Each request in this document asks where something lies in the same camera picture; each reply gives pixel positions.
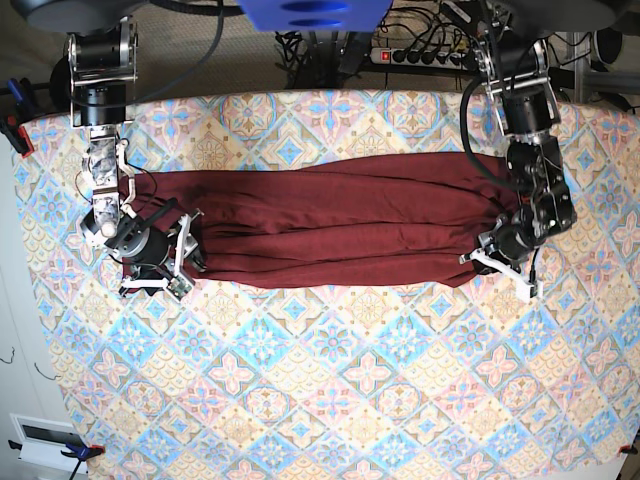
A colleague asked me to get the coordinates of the blue orange clamp upper left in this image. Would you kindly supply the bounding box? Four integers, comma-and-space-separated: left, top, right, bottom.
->
1, 78, 35, 158

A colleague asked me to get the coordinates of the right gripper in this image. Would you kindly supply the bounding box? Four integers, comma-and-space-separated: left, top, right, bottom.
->
103, 197, 207, 285

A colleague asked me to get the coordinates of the black round stool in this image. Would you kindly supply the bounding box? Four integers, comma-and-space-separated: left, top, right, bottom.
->
49, 58, 71, 112

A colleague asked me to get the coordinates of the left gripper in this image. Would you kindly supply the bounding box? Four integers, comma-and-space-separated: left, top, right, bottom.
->
477, 214, 545, 270

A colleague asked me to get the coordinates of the black round object top right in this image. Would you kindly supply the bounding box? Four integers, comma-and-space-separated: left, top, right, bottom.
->
593, 28, 623, 65

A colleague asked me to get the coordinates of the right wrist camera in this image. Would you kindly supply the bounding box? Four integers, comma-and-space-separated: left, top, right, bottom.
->
165, 276, 195, 302

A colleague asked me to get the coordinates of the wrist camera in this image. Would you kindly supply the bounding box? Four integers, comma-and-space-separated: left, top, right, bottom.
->
165, 276, 195, 302
516, 279, 544, 302

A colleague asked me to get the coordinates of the white wall socket box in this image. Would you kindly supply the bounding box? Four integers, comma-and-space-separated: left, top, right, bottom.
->
10, 413, 83, 473

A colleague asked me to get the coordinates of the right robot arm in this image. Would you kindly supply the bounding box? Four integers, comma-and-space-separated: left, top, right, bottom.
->
11, 1, 201, 299

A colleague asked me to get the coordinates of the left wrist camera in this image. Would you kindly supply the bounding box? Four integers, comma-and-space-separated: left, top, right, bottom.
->
516, 279, 544, 302

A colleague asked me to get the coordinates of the blue orange clamp lower left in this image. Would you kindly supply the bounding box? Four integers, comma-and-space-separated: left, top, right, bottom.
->
8, 440, 106, 479

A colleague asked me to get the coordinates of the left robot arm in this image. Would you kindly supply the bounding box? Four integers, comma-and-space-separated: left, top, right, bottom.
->
460, 1, 629, 274

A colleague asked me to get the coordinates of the dark red t-shirt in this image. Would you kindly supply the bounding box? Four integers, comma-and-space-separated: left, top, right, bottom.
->
134, 152, 519, 289

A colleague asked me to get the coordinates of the blue orange clamp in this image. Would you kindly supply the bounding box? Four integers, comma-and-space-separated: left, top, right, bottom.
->
8, 440, 106, 479
1, 78, 35, 158

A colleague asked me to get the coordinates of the white power strip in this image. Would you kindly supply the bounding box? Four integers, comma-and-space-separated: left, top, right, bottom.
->
369, 47, 467, 69

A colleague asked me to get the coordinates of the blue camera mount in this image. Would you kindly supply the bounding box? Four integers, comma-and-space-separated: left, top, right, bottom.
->
238, 0, 392, 33

